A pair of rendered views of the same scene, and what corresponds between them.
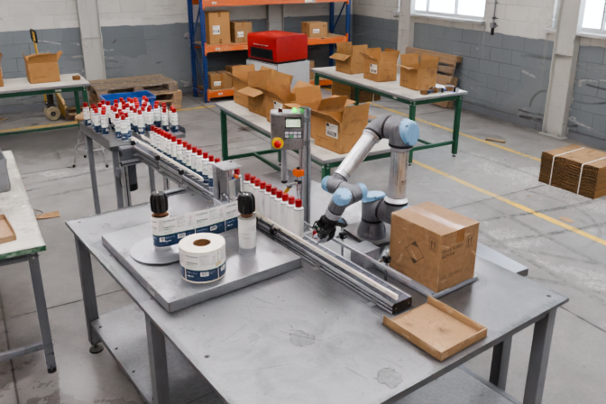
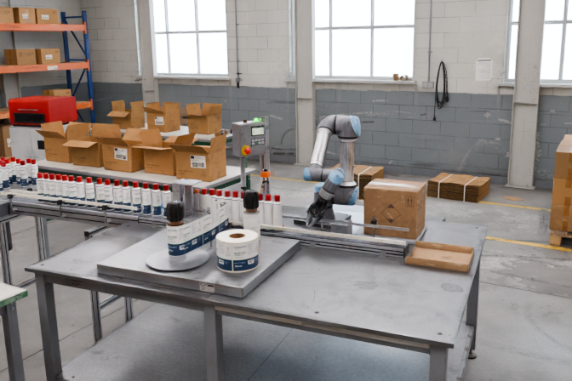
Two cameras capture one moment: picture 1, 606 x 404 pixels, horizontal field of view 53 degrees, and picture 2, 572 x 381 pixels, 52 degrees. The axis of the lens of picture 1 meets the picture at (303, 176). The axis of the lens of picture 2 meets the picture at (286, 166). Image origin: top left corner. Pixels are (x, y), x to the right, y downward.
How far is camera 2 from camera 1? 1.61 m
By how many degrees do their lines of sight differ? 30
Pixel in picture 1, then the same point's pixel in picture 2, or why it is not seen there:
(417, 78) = (207, 123)
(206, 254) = (252, 241)
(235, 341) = (323, 298)
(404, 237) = (379, 204)
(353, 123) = (217, 153)
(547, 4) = (283, 59)
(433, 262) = (410, 216)
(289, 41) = (60, 104)
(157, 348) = (219, 344)
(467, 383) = not seen: hidden behind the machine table
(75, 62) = not seen: outside the picture
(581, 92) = not seen: hidden behind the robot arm
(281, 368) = (379, 303)
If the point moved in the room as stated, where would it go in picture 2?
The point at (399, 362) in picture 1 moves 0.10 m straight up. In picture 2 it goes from (446, 279) to (447, 258)
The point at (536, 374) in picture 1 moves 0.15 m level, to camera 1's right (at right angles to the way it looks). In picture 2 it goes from (475, 291) to (492, 285)
